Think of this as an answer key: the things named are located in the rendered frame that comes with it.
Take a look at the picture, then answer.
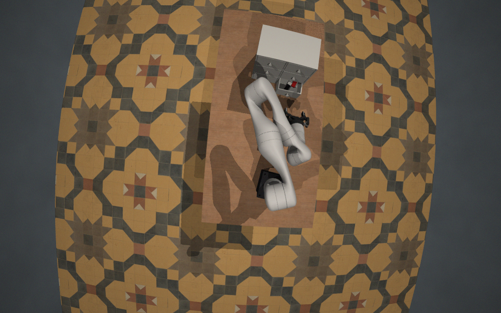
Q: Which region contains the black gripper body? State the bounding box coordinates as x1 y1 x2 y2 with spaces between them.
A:
288 116 304 126

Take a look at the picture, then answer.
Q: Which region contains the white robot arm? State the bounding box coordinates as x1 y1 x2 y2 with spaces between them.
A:
244 77 311 211

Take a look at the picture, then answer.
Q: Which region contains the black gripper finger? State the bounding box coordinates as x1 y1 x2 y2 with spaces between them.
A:
298 111 309 128
284 108 295 119

